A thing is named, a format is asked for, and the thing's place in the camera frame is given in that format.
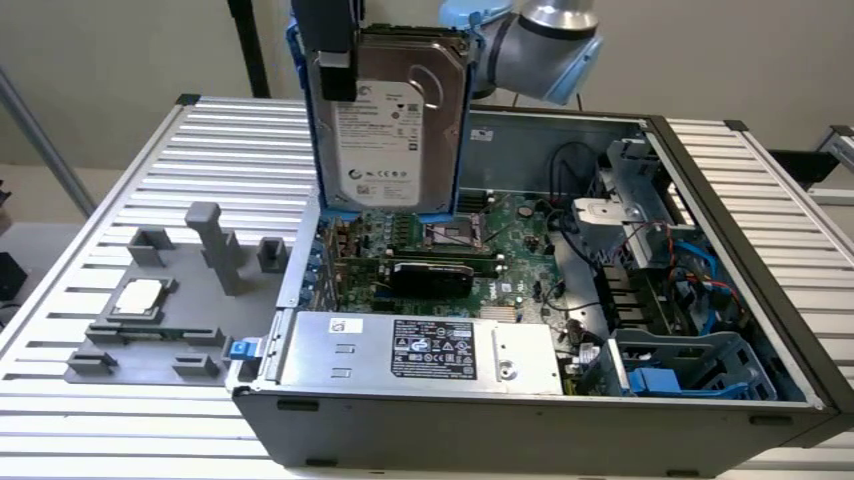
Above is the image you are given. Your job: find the hard disk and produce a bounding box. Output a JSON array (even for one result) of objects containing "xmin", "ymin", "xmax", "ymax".
[{"xmin": 286, "ymin": 22, "xmax": 486, "ymax": 224}]

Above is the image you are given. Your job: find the grey disk bay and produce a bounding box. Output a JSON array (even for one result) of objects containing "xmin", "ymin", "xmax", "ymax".
[{"xmin": 604, "ymin": 327, "xmax": 782, "ymax": 402}]

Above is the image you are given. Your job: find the black stand pole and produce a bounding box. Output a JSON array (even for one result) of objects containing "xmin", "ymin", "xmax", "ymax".
[{"xmin": 226, "ymin": 0, "xmax": 273, "ymax": 99}]

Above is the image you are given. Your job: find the CPU socket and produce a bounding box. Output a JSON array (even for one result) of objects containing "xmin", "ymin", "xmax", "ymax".
[{"xmin": 418, "ymin": 213, "xmax": 497, "ymax": 251}]

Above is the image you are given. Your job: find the black graphics card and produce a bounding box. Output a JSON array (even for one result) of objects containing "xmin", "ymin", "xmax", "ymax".
[{"xmin": 386, "ymin": 259, "xmax": 478, "ymax": 299}]

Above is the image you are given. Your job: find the green motherboard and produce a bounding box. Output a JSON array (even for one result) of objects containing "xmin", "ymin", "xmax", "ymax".
[{"xmin": 319, "ymin": 189, "xmax": 570, "ymax": 322}]

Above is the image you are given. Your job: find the silver CPU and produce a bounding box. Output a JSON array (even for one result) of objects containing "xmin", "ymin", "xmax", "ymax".
[{"xmin": 110, "ymin": 279, "xmax": 169, "ymax": 318}]

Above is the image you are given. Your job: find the grey parts rack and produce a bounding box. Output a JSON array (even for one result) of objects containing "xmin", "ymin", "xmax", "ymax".
[{"xmin": 63, "ymin": 202, "xmax": 290, "ymax": 387}]

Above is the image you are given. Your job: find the small silver heat sink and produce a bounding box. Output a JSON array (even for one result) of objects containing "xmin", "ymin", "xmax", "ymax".
[{"xmin": 480, "ymin": 305, "xmax": 524, "ymax": 324}]

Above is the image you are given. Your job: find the silver power supply unit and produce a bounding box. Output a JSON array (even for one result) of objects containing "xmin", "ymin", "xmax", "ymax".
[{"xmin": 279, "ymin": 310, "xmax": 566, "ymax": 398}]

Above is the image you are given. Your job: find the black box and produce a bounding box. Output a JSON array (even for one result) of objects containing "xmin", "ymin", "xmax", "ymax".
[{"xmin": 0, "ymin": 252, "xmax": 30, "ymax": 302}]

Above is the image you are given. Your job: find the black block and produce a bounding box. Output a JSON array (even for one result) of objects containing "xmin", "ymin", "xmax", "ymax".
[{"xmin": 766, "ymin": 148, "xmax": 837, "ymax": 184}]

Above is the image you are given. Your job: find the open dark grey PC case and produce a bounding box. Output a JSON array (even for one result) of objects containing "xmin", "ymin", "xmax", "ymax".
[{"xmin": 226, "ymin": 97, "xmax": 840, "ymax": 469}]

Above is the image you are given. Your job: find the black wire loop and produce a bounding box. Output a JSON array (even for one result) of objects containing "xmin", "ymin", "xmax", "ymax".
[{"xmin": 548, "ymin": 141, "xmax": 606, "ymax": 236}]

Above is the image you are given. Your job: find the grey metal frame bar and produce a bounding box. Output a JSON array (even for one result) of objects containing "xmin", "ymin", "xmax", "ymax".
[{"xmin": 0, "ymin": 67, "xmax": 97, "ymax": 217}]

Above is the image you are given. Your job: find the metal drive cage bracket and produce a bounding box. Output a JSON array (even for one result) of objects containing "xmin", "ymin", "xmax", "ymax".
[{"xmin": 573, "ymin": 139, "xmax": 700, "ymax": 270}]

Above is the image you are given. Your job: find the blue wire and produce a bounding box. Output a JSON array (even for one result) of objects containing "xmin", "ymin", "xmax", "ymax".
[{"xmin": 672, "ymin": 238, "xmax": 750, "ymax": 337}]

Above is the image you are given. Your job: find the red wire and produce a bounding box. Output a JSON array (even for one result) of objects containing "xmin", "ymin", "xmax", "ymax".
[{"xmin": 712, "ymin": 281, "xmax": 750, "ymax": 322}]

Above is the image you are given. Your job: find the blue disk carrier handle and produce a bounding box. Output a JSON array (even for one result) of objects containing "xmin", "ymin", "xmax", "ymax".
[{"xmin": 630, "ymin": 368, "xmax": 684, "ymax": 397}]

